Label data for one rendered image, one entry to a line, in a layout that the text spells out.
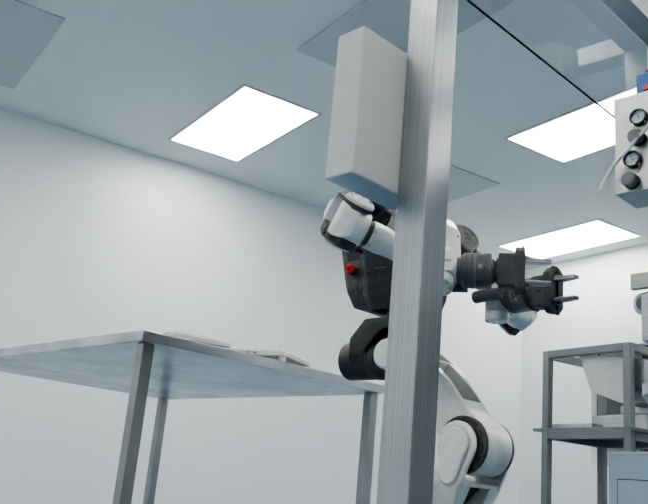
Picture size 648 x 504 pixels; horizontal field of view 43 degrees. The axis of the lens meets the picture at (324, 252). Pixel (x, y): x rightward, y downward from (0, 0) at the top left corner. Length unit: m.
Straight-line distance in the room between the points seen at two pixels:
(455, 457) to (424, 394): 0.84
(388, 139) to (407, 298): 0.27
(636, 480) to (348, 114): 3.45
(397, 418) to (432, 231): 0.30
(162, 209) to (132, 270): 0.57
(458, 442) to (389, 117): 0.97
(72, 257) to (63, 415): 1.15
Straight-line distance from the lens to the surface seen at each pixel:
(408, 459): 1.24
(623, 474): 4.58
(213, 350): 2.69
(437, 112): 1.39
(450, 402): 2.18
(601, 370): 5.75
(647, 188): 1.89
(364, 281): 2.38
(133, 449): 2.55
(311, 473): 7.19
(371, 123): 1.35
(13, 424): 6.20
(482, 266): 2.01
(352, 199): 1.99
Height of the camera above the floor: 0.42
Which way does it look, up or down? 16 degrees up
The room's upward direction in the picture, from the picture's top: 5 degrees clockwise
